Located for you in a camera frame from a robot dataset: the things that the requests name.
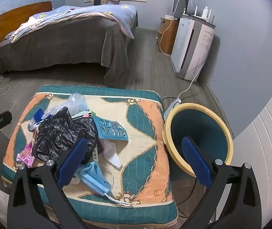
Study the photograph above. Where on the white barcode packet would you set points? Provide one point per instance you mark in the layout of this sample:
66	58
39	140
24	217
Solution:
95	155

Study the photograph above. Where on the clear plastic bag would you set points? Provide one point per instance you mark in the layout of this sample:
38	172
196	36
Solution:
76	102

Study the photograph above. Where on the wooden bed frame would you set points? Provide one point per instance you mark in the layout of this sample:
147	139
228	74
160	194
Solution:
14	16

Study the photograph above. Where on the white box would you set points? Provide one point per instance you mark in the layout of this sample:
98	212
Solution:
169	17

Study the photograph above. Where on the pink wrapper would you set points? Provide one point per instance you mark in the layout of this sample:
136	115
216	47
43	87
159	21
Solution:
26	155

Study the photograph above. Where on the white air purifier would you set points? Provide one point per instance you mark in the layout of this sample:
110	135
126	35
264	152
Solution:
186	47

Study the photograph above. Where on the window sill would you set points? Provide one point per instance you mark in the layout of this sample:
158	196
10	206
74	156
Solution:
116	1

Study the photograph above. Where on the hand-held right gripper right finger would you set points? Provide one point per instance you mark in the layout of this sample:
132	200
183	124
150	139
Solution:
195	162

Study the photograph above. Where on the white tissue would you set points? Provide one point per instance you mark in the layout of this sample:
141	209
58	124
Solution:
110	150

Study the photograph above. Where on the yellow bin with teal inside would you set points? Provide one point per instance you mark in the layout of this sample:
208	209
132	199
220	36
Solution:
174	148

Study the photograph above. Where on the teal blister pack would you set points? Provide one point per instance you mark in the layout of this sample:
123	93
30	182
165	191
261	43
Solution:
110	127

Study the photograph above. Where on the black flat television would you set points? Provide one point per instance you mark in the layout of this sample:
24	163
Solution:
181	3

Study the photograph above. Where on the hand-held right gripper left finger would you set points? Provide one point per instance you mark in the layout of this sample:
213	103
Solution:
71	164

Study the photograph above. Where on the light blue floral quilt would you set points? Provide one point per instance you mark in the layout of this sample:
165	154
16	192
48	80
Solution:
83	13

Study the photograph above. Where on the white router with antennas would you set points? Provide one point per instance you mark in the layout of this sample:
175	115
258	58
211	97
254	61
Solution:
204	13

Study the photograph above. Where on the teal orange patterned cushion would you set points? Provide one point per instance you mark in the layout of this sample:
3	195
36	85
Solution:
145	133

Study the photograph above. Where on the black plastic bag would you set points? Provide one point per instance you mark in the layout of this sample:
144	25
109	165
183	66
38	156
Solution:
59	133

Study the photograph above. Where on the blue wet wipes pack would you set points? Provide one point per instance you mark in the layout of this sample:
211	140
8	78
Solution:
39	115

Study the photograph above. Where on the blue face mask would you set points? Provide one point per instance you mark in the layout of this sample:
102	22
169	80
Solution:
95	176

